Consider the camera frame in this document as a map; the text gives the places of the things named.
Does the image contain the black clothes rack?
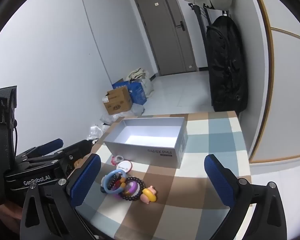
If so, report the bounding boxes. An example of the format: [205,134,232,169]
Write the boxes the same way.
[188,2,230,70]

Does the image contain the grey cardboard box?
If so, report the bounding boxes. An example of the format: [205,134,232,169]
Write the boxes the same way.
[104,116,189,169]

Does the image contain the dark bead bracelet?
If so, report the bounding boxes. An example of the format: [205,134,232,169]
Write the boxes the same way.
[105,174,123,193]
[118,177,147,202]

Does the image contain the clear plastic wrap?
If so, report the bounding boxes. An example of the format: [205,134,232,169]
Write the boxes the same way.
[87,104,145,140]

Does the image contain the white panel with wooden trim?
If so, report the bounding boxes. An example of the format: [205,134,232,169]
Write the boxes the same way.
[247,0,300,164]

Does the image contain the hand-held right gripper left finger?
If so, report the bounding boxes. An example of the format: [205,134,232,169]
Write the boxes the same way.
[19,153,102,240]

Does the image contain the beige cloth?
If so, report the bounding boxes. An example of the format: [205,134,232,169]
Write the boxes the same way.
[126,67,150,82]

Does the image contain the blue cardboard box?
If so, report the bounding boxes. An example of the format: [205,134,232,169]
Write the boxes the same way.
[112,79,148,105]

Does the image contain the grey door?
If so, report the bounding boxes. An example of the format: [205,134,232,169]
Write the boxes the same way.
[133,0,198,77]

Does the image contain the brown cardboard box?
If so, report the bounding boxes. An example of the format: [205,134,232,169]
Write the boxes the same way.
[102,87,133,115]

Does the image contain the checked tablecloth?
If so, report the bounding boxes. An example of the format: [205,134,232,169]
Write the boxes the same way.
[75,111,253,240]

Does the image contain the person's left hand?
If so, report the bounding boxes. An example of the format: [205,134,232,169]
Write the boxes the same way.
[0,202,23,233]

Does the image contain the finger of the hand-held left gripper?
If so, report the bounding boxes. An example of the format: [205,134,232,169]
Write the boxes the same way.
[57,140,94,173]
[19,138,64,160]

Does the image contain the blue ring bracelet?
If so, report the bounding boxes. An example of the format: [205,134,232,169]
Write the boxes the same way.
[101,169,128,195]

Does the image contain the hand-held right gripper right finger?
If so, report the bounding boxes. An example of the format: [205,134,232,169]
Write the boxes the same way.
[204,154,288,240]

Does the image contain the purple ring bracelet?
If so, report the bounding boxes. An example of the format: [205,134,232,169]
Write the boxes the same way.
[124,181,141,198]

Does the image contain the yellow ring with pink pig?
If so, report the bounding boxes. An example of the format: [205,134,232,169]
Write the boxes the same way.
[141,185,158,205]

